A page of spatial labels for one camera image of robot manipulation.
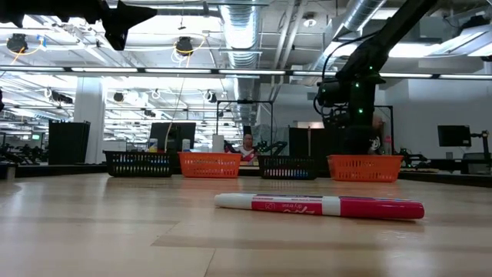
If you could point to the black background robot arm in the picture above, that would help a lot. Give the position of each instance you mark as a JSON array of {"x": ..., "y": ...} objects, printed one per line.
[
  {"x": 273, "y": 147},
  {"x": 411, "y": 155}
]

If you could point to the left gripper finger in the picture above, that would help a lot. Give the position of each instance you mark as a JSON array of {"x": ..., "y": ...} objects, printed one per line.
[
  {"x": 115, "y": 36},
  {"x": 134, "y": 13}
]

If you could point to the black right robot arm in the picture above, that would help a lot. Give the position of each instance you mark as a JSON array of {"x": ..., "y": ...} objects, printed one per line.
[{"x": 384, "y": 34}]

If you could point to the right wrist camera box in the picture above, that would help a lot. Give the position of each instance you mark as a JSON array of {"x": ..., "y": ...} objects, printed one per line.
[{"x": 330, "y": 92}]

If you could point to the person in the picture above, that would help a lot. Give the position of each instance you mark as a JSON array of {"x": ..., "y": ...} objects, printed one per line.
[
  {"x": 378, "y": 138},
  {"x": 248, "y": 150}
]

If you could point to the black monitor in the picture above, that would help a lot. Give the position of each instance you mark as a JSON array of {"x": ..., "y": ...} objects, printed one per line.
[
  {"x": 180, "y": 132},
  {"x": 454, "y": 135}
]

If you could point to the silver air duct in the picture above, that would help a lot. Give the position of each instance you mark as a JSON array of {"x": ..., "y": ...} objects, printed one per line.
[
  {"x": 357, "y": 13},
  {"x": 242, "y": 38}
]

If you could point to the black cabinet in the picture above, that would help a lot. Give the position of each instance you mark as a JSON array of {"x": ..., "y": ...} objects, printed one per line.
[{"x": 69, "y": 142}]

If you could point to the black plastic basket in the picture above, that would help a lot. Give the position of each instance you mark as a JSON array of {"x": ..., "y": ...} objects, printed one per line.
[
  {"x": 288, "y": 169},
  {"x": 140, "y": 165}
]

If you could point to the thin red marker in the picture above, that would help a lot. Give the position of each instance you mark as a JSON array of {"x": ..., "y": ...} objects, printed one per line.
[{"x": 380, "y": 209}]

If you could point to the orange plastic basket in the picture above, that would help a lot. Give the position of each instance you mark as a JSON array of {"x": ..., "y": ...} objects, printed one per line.
[
  {"x": 365, "y": 169},
  {"x": 209, "y": 167}
]

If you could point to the black partition screen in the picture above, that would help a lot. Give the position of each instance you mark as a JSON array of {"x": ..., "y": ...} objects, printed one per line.
[{"x": 307, "y": 140}]

